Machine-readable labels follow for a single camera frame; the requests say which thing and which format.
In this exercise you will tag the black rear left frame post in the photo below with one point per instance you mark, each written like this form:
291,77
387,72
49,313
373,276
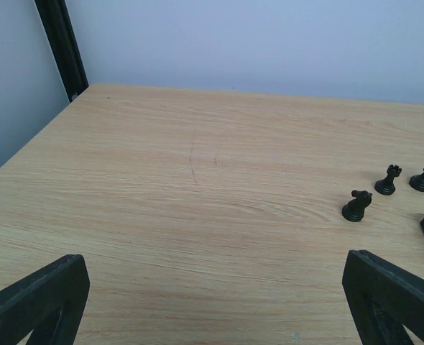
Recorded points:
59,30

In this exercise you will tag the black chess knight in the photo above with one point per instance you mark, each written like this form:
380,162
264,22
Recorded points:
354,210

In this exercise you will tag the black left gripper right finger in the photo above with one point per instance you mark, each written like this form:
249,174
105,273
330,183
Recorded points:
385,300

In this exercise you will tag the black chess rook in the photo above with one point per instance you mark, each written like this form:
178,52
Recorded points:
386,186

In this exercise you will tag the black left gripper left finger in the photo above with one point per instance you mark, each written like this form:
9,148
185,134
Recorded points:
46,307

